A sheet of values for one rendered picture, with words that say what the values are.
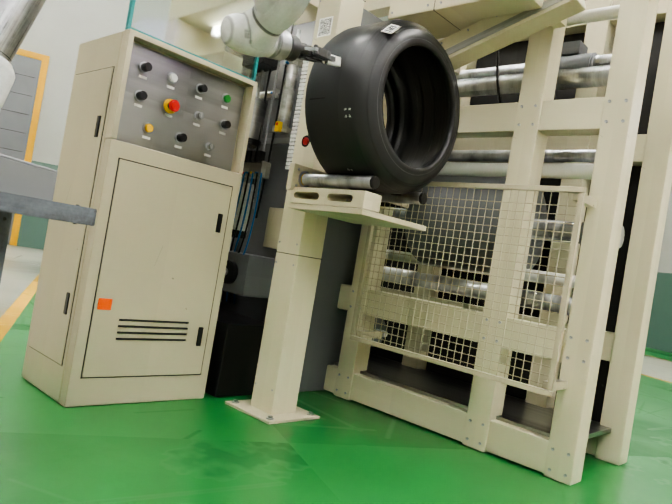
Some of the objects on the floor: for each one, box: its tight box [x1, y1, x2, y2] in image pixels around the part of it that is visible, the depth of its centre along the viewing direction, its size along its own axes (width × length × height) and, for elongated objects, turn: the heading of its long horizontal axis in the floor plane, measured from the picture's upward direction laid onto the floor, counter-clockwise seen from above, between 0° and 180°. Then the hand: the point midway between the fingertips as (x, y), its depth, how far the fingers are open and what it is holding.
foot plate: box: [225, 399, 320, 425], centre depth 234 cm, size 27×27×2 cm
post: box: [251, 0, 366, 415], centre depth 236 cm, size 13×13×250 cm
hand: (332, 60), depth 191 cm, fingers closed
